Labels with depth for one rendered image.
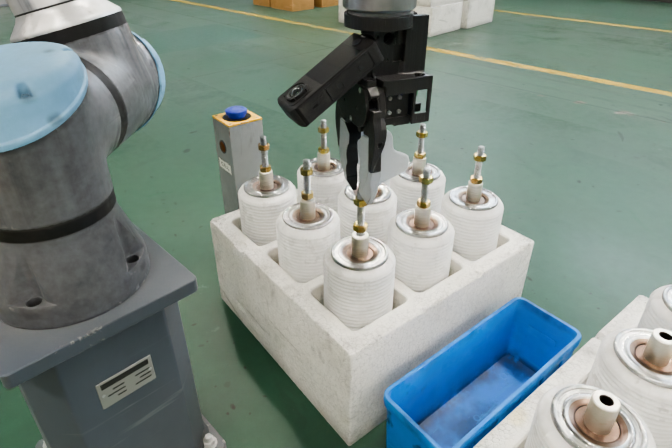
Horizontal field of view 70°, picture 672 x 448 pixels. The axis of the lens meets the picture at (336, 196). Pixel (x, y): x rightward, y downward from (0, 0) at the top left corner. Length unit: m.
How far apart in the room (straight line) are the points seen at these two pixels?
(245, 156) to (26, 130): 0.54
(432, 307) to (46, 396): 0.45
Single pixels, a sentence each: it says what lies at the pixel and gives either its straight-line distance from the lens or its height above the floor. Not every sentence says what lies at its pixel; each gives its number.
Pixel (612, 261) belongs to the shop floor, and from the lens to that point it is 1.20.
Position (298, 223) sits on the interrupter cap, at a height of 0.25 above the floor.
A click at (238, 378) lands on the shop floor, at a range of 0.83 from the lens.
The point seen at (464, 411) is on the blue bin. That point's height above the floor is 0.00.
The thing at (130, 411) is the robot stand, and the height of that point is 0.17.
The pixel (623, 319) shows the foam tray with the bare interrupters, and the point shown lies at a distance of 0.75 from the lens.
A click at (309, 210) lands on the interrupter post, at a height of 0.27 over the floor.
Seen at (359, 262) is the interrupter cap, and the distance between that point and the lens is 0.62.
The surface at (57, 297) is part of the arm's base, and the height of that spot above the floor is 0.33.
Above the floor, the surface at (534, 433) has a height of 0.23.
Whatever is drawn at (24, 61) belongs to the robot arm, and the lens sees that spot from 0.50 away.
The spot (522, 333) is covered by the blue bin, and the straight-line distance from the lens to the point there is 0.85.
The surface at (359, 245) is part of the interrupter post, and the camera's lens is 0.62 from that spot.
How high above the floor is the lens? 0.63
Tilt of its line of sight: 29 degrees down
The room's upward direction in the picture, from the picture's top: straight up
